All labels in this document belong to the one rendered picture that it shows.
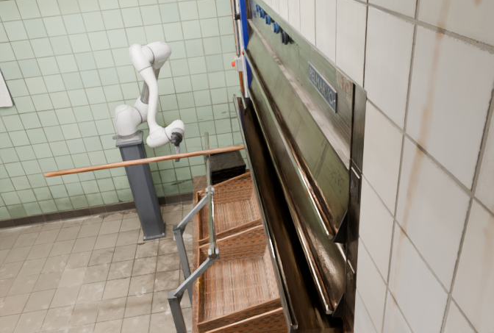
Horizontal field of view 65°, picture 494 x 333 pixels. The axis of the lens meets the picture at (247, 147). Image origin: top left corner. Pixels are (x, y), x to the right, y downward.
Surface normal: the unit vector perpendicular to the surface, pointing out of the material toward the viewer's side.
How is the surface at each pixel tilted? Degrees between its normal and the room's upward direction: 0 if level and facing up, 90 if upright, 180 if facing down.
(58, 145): 90
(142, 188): 90
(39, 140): 90
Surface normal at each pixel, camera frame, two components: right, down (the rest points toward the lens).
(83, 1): 0.11, 0.47
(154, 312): -0.10, -0.87
